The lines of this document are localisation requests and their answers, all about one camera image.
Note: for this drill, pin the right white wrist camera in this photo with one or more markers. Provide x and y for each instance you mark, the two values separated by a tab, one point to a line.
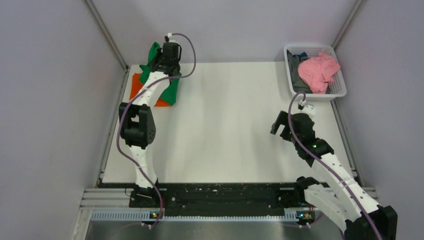
307	108

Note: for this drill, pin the blue t shirt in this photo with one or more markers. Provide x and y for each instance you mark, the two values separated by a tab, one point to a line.
302	57

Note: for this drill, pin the green t shirt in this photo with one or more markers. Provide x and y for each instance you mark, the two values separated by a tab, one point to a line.
169	95

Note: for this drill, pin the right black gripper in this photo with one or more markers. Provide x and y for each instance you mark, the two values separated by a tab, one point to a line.
283	119

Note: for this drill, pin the white plastic basket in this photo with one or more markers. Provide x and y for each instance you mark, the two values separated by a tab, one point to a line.
337	90

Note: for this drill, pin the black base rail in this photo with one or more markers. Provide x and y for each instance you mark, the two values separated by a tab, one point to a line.
222	199

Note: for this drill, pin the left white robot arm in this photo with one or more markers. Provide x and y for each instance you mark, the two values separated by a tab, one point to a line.
155	86

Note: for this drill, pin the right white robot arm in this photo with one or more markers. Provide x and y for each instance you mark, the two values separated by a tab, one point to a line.
357	215

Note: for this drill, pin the folded orange t shirt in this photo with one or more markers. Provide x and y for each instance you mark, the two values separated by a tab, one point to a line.
136	86

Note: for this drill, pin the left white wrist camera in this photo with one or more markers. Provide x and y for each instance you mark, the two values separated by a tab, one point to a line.
169	38

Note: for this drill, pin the grey t shirt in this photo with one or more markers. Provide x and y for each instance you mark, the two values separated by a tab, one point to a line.
298	84

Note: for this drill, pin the pink t shirt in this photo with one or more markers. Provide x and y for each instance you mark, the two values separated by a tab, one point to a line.
318	72

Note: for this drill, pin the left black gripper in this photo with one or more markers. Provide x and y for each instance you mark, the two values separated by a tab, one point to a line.
159	54

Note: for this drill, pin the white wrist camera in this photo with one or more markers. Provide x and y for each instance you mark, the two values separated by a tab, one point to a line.
307	108
169	38

